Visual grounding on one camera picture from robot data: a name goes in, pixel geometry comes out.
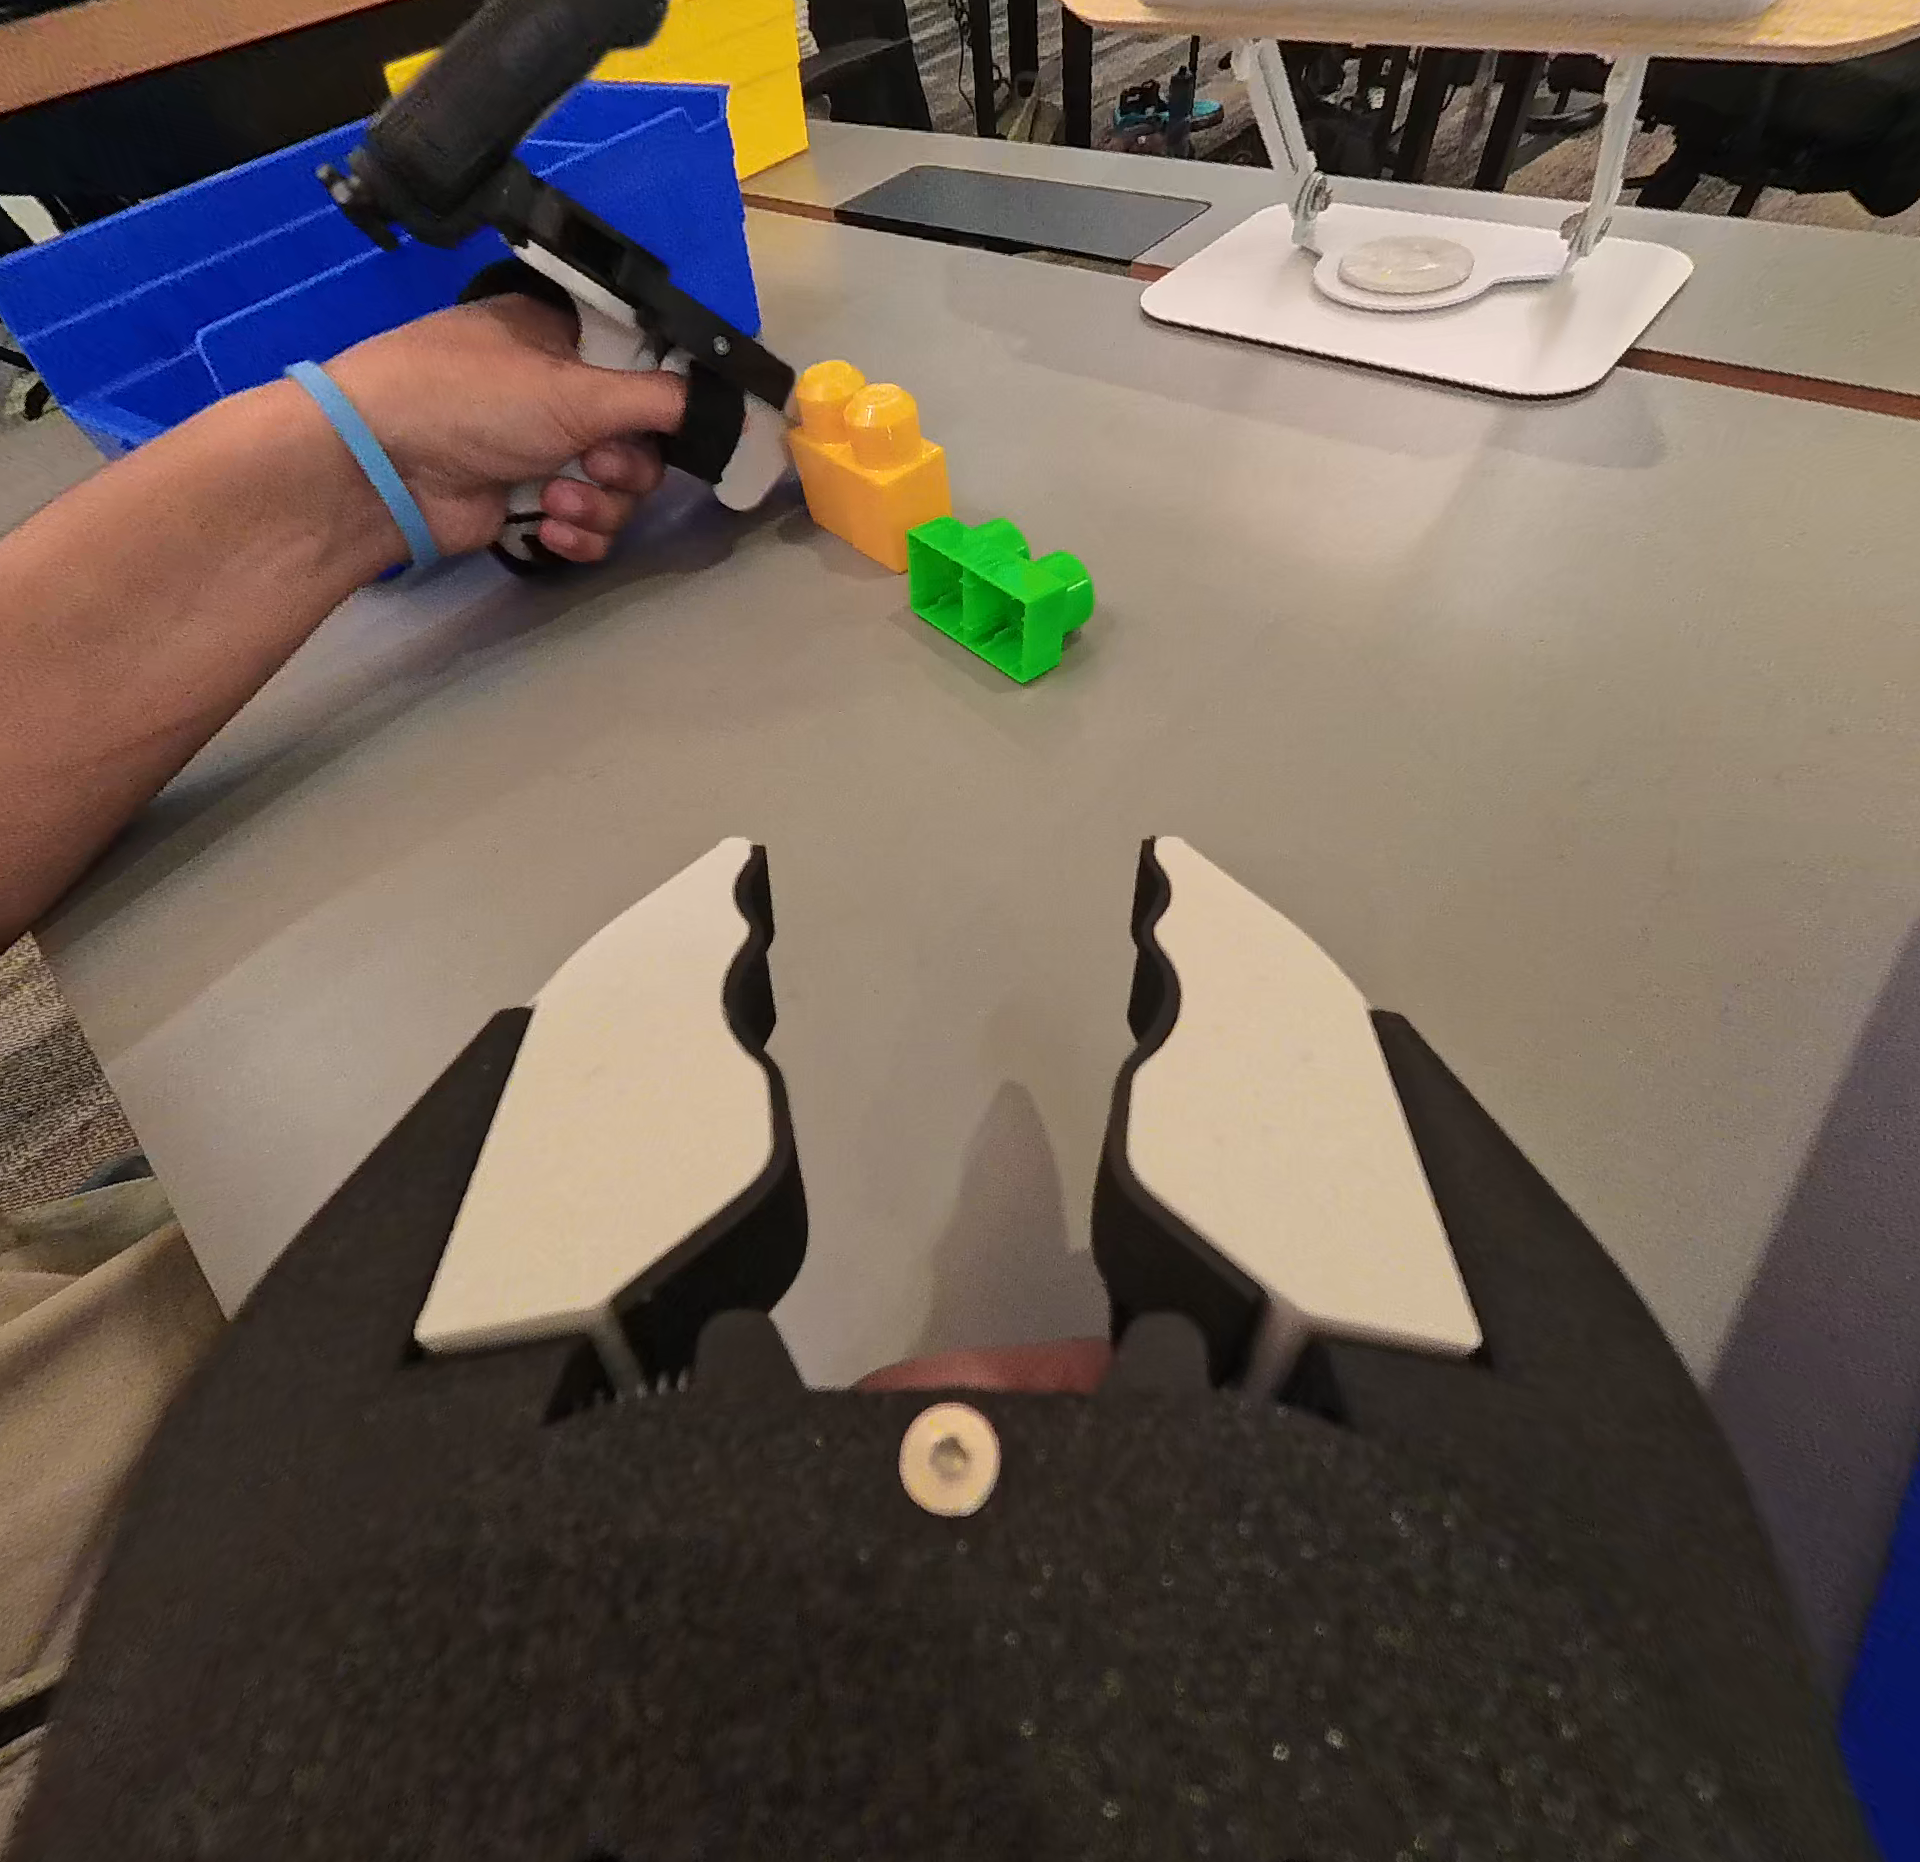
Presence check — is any blue plastic bin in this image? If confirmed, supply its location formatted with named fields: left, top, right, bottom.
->
left=1847, top=1563, right=1920, bottom=1862
left=0, top=78, right=763, bottom=460

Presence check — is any blue wristband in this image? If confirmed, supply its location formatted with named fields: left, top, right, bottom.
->
left=287, top=362, right=445, bottom=573

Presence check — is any person's left forearm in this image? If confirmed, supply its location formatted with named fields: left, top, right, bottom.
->
left=0, top=391, right=405, bottom=948

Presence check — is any white document stand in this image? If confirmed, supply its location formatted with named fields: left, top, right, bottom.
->
left=1136, top=0, right=1807, bottom=398

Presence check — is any green double toy block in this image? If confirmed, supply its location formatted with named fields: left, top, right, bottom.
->
left=905, top=516, right=1097, bottom=686

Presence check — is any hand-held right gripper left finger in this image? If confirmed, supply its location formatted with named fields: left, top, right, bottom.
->
left=414, top=837, right=810, bottom=1359

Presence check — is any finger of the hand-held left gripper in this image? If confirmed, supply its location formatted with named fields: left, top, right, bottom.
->
left=708, top=398, right=804, bottom=516

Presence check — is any yellow toy block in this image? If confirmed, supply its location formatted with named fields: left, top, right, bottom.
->
left=786, top=359, right=878, bottom=531
left=835, top=388, right=956, bottom=573

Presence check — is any yellow plastic bin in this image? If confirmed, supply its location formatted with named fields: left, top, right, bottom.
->
left=386, top=0, right=811, bottom=182

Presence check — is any person's left hand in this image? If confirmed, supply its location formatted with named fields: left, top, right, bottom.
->
left=316, top=298, right=706, bottom=573

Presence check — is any black inset table panel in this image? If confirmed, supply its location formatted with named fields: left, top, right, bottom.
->
left=835, top=164, right=1213, bottom=266

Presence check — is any wooden shelf board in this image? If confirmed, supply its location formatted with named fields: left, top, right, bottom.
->
left=0, top=0, right=547, bottom=112

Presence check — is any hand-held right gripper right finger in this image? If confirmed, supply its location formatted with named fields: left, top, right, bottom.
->
left=1092, top=837, right=1483, bottom=1359

